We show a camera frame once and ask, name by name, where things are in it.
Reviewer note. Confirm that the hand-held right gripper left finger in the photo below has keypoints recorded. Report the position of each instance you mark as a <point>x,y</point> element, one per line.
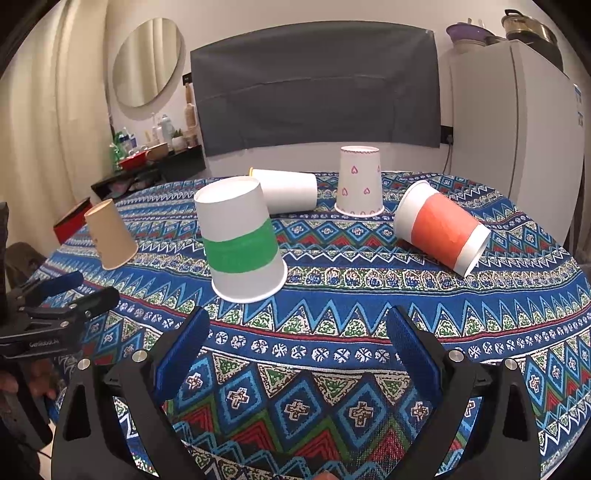
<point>182,355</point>

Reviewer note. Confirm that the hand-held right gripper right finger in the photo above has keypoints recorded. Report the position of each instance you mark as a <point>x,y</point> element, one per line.
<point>415,360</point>

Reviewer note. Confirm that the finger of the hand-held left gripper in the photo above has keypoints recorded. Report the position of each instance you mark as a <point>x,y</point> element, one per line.
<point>60,282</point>
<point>94,300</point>

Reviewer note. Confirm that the brown paper cup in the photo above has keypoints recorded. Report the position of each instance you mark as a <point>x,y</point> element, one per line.
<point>111,235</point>

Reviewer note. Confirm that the green banded white paper cup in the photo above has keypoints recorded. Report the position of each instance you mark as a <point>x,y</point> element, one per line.
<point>240,249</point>

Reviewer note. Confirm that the orange banded white paper cup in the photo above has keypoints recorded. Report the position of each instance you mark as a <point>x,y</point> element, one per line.
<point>443,226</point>

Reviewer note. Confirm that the heart print white paper cup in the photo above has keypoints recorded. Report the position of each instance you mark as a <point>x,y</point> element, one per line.
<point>359,184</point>

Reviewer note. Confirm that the plain white paper cup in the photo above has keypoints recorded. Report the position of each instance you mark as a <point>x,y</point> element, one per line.
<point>291,189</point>

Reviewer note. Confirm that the person's left hand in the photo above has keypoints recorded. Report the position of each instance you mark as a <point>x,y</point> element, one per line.
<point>32,381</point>

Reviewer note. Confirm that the red and black box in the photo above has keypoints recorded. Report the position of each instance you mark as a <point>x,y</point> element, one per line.
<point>69,226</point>

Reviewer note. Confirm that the blue patterned tablecloth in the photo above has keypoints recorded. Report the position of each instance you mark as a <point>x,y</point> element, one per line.
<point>323,332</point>

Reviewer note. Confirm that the red bowl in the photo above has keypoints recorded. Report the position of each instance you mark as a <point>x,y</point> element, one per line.
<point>133,162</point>

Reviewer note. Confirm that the green bottle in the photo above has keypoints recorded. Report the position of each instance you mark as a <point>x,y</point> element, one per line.
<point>121,145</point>

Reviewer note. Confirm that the cream curtain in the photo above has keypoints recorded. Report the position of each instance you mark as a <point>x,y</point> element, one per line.
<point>51,129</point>

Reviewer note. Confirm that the black shelf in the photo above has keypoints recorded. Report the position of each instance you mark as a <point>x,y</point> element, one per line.
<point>180,164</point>

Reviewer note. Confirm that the small potted plant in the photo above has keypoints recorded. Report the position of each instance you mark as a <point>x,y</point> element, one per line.
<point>178,141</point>

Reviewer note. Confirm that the white bottle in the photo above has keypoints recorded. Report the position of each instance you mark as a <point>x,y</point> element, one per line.
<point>165,129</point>

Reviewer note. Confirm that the tall beige bottle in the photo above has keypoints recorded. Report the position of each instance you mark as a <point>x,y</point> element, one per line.
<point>190,108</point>

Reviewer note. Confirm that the white refrigerator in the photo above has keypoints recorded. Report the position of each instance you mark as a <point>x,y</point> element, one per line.
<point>508,115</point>

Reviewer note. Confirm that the dark grey cloth cover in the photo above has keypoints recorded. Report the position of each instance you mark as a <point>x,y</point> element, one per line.
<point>314,87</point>

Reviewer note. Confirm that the purple basin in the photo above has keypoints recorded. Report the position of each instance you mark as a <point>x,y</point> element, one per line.
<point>466,33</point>

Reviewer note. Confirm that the metal cooking pot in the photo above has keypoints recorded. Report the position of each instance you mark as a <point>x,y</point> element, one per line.
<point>531,32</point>

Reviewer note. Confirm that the black wall socket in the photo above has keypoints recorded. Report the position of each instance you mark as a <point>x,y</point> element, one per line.
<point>447,134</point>

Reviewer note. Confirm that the oval wall mirror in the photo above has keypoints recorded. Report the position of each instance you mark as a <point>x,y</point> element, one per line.
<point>147,60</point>

